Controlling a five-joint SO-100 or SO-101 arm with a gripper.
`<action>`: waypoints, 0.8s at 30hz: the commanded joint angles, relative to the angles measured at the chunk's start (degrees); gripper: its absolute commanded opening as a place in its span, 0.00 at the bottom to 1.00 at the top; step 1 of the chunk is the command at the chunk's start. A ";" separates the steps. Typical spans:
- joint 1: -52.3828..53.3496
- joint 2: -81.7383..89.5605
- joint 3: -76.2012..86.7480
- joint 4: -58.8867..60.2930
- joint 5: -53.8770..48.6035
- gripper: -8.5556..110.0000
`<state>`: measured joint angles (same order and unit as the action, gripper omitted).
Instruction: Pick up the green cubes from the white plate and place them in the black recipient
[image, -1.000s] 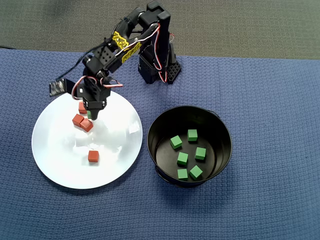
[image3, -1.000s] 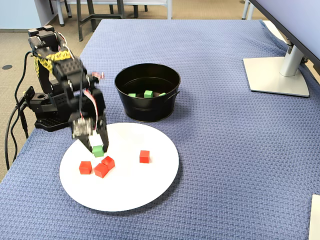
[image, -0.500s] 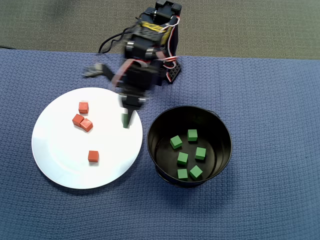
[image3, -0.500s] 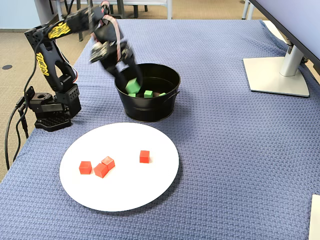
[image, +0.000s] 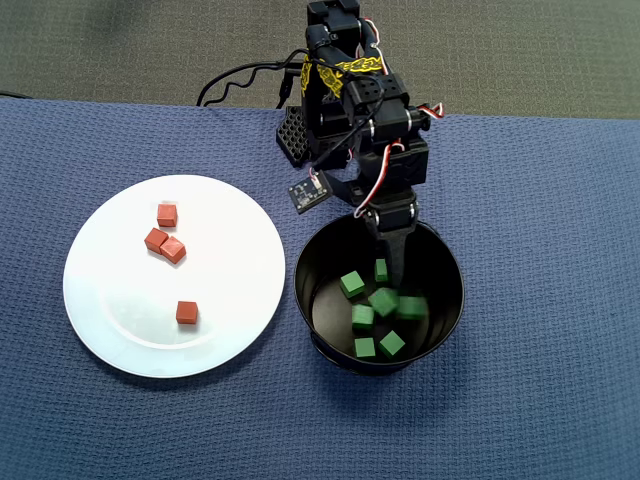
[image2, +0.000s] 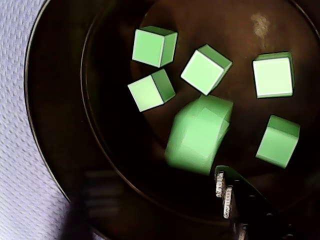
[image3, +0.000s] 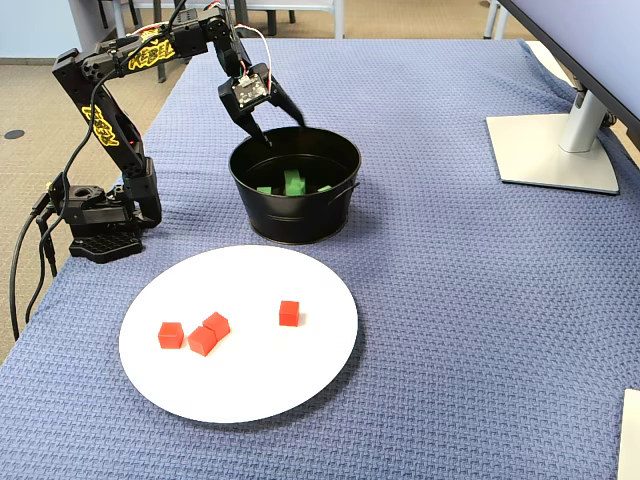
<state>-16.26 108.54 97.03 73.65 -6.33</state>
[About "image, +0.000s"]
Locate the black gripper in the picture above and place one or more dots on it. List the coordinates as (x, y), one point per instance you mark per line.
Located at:
(395, 218)

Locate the green wooden cube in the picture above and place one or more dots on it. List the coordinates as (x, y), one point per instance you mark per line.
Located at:
(381, 270)
(352, 285)
(411, 307)
(364, 347)
(383, 301)
(362, 318)
(391, 344)

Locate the white round plate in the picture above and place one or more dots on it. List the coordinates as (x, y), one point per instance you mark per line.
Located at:
(115, 325)

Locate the black metal pot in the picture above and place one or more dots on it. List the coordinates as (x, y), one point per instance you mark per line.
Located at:
(325, 320)

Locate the blue woven cloth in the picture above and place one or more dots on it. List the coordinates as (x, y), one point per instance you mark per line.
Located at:
(500, 425)

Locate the red wooden cube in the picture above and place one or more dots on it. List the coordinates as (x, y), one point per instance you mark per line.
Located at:
(167, 214)
(155, 240)
(186, 312)
(173, 250)

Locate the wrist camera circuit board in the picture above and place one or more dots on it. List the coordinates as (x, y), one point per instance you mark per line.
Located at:
(308, 192)

